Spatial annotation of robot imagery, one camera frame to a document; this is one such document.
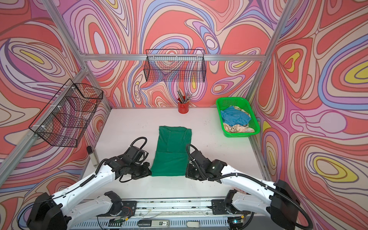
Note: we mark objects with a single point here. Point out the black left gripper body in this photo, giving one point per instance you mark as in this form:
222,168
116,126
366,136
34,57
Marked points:
140,171

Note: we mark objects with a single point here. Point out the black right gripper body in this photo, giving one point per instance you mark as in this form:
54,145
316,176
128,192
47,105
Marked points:
194,173

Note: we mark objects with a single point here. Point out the green t shirt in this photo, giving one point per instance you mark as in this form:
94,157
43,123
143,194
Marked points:
171,158

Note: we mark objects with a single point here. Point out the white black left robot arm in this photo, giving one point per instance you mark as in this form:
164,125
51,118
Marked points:
65,209

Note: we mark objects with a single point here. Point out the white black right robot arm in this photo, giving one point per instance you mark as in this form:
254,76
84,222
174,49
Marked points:
272,199

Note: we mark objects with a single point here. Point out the grey marker pen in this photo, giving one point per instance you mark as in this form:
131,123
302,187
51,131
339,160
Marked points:
93,156

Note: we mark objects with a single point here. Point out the red utensil cup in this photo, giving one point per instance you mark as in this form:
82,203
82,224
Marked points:
183,108

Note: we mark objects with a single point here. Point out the teal blue t shirt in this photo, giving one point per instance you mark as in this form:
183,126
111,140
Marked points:
234,115

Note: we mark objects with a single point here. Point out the beige patterned t shirt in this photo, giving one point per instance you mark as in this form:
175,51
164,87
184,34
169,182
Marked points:
238,129

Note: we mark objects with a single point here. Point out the metal utensils in cup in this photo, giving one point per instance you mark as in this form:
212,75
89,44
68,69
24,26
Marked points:
183,97

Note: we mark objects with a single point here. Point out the green plastic basket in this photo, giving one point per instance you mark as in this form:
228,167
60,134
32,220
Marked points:
225,102

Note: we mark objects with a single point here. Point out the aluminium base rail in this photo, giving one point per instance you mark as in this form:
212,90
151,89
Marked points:
242,212

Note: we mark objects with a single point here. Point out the black wire basket left wall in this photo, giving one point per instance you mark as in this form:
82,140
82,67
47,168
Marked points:
64,120

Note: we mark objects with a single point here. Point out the black wire basket wall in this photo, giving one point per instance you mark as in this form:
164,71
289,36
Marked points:
175,65
64,120

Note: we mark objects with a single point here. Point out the black wire basket back wall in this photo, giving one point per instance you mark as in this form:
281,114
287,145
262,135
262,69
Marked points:
175,65

